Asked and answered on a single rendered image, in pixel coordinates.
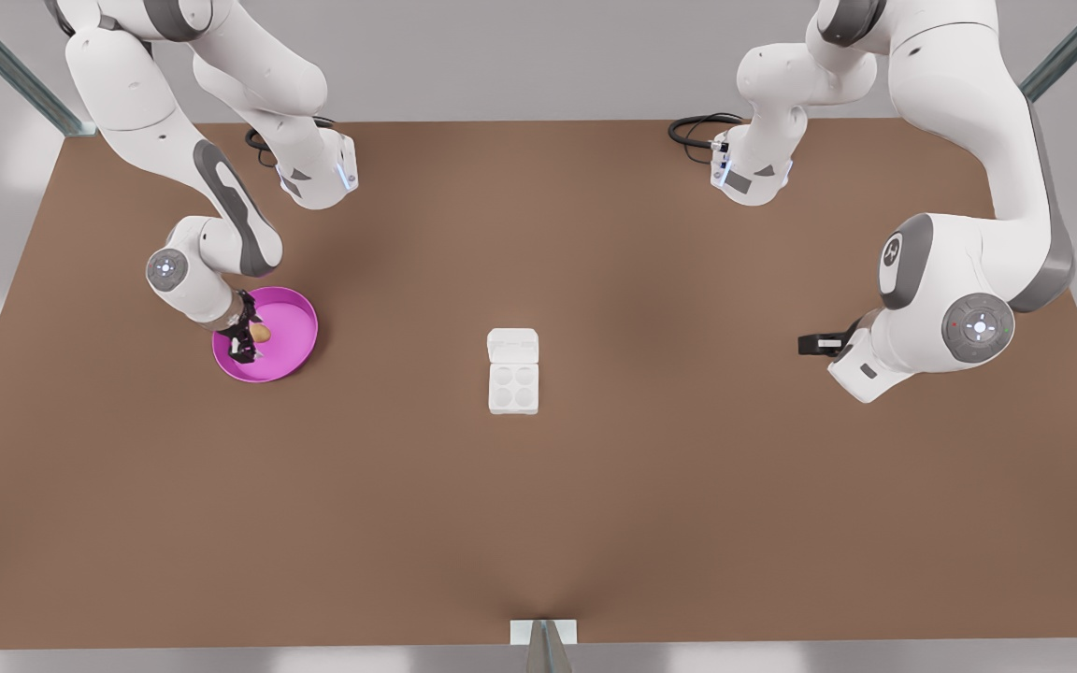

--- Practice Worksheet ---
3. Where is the white egg box lid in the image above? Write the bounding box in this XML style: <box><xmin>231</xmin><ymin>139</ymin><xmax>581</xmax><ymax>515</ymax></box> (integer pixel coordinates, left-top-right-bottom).
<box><xmin>486</xmin><ymin>327</ymin><xmax>540</xmax><ymax>365</ymax></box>

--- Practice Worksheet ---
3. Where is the white egg box base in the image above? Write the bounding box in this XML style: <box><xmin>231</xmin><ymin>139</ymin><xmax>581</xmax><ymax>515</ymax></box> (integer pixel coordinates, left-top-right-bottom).
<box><xmin>487</xmin><ymin>362</ymin><xmax>539</xmax><ymax>416</ymax></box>

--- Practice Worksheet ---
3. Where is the magenta round plate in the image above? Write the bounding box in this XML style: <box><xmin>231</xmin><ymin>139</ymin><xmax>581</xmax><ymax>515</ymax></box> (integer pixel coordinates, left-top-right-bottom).
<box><xmin>211</xmin><ymin>286</ymin><xmax>319</xmax><ymax>383</ymax></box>

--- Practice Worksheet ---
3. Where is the black cable loop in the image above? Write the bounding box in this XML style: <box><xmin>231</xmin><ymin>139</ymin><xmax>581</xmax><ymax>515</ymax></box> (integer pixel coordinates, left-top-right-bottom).
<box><xmin>668</xmin><ymin>112</ymin><xmax>751</xmax><ymax>150</ymax></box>
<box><xmin>245</xmin><ymin>116</ymin><xmax>337</xmax><ymax>169</ymax></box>

